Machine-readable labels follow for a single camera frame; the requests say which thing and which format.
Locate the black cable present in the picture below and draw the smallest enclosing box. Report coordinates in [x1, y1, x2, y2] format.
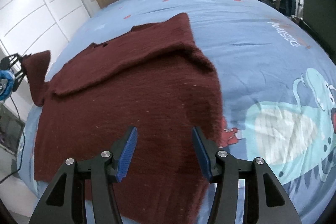
[0, 97, 26, 184]

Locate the bed with blue cartoon sheet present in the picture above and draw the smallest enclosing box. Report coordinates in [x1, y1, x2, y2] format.
[18, 0, 336, 224]

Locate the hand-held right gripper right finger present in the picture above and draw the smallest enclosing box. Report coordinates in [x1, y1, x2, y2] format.
[191, 126, 302, 224]

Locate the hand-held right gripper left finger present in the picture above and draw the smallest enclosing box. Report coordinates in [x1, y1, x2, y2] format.
[29, 126, 138, 224]

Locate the dark red towel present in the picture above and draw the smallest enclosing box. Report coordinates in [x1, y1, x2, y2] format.
[21, 13, 223, 224]

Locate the black bag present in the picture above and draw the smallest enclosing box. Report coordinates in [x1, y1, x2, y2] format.
[280, 0, 297, 16]

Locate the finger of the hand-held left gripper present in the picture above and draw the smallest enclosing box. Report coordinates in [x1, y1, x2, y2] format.
[0, 54, 29, 92]

